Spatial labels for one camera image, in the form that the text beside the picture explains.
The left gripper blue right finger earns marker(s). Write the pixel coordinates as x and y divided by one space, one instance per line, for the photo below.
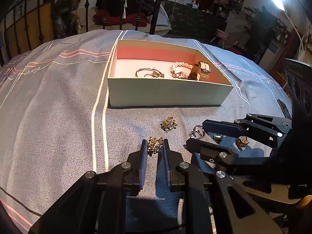
165 152

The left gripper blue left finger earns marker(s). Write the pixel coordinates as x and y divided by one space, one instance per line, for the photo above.
142 163

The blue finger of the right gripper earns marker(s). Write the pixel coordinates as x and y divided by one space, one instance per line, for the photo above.
222 127
220 155

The open white pink-lined box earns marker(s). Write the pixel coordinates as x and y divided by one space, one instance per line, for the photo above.
151 74

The pink stool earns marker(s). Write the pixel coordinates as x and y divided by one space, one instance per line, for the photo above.
221 35

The blue-grey striped bed cover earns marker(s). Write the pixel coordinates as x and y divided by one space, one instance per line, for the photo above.
56 122

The white hanging swing chair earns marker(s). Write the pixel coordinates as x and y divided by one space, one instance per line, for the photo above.
85 16

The red cushion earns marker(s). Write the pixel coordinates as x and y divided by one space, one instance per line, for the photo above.
103 17

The beige strap wristwatch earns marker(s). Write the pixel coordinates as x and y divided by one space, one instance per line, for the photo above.
200 71

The black iron bed frame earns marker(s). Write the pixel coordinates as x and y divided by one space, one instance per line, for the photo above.
27 24

